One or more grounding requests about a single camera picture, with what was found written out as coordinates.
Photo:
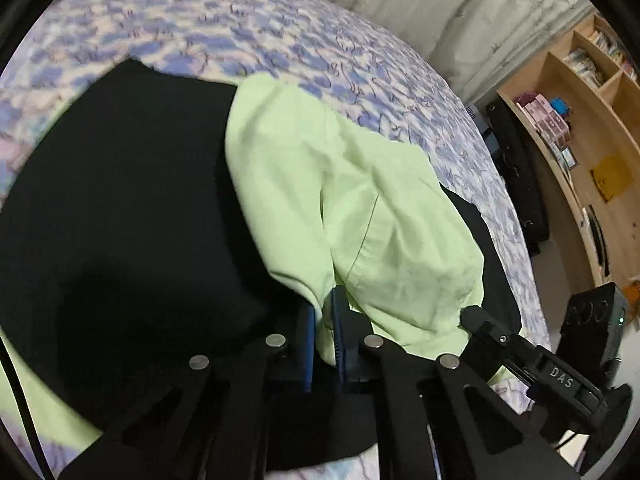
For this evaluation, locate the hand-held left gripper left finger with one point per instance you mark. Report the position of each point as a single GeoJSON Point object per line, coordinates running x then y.
{"type": "Point", "coordinates": [305, 350]}

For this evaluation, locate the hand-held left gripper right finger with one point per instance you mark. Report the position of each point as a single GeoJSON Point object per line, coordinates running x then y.
{"type": "Point", "coordinates": [340, 335]}

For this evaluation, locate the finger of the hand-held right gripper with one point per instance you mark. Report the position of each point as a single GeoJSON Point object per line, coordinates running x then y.
{"type": "Point", "coordinates": [482, 324]}

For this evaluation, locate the green and black hoodie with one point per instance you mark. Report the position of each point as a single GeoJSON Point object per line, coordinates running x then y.
{"type": "Point", "coordinates": [325, 185]}

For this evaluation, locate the black bag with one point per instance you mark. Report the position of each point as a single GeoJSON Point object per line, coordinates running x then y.
{"type": "Point", "coordinates": [517, 175]}

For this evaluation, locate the yellow paper sheet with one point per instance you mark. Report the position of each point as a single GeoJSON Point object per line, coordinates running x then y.
{"type": "Point", "coordinates": [612, 177]}

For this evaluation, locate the stack of pink boxes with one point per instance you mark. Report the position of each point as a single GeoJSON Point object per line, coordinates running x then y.
{"type": "Point", "coordinates": [542, 117]}

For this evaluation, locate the wooden shelf unit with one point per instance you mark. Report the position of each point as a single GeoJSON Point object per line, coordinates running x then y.
{"type": "Point", "coordinates": [615, 125]}

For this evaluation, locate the small blue box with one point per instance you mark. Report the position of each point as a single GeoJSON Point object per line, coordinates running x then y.
{"type": "Point", "coordinates": [561, 107]}

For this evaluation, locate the row of books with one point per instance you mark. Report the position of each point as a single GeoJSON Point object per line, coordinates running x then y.
{"type": "Point", "coordinates": [582, 65]}
{"type": "Point", "coordinates": [612, 50]}

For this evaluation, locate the white curtain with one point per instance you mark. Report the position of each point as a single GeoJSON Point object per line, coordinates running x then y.
{"type": "Point", "coordinates": [450, 20]}

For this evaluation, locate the purple floral bed sheet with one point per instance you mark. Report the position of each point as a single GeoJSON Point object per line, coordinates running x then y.
{"type": "Point", "coordinates": [250, 25]}

